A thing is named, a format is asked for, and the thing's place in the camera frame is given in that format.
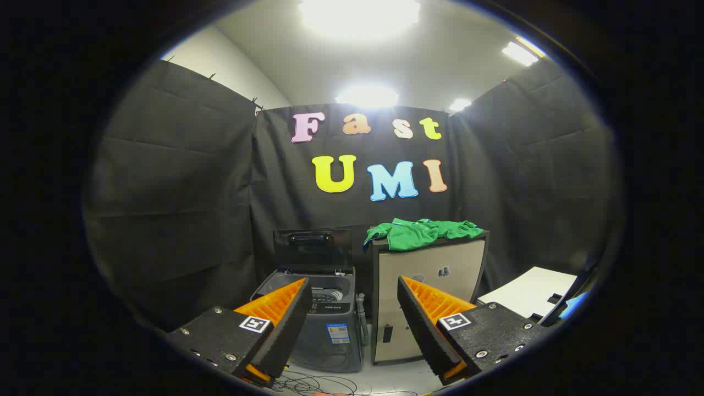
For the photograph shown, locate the beige cabinet with black frame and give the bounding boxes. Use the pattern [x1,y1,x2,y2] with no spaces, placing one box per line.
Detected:
[370,231,490,365]

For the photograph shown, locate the dark grey washing machine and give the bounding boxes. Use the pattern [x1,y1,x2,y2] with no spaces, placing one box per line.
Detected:
[250,267,365,373]

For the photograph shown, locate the black floor cables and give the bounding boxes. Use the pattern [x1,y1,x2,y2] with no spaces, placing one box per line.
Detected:
[272,370,419,396]

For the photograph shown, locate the dark glass washing machine lid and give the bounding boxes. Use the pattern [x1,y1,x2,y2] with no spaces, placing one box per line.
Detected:
[273,228,354,273]

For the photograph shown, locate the black backdrop cloth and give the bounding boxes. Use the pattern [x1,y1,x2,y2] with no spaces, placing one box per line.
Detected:
[82,58,625,333]

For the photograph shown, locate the light blue object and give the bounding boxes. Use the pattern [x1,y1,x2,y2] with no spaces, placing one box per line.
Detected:
[558,291,589,321]

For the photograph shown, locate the white flat board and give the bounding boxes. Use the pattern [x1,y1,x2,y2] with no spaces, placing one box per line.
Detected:
[477,267,578,320]

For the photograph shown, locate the green polo shirt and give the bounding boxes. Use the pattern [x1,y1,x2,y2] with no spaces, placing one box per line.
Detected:
[363,218,485,252]

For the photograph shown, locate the rectangular ceiling light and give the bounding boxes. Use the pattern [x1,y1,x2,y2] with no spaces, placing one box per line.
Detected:
[502,41,541,67]

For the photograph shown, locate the grey washing machine hose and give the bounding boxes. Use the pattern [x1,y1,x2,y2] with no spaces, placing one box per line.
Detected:
[355,293,370,346]

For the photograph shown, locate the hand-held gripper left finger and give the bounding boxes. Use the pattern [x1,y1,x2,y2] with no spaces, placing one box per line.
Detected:
[165,277,314,388]

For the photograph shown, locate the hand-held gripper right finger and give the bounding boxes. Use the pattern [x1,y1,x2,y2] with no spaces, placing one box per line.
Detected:
[397,275,551,386]

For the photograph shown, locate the large round ceiling light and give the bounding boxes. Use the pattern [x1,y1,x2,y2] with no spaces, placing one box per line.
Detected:
[300,0,421,35]

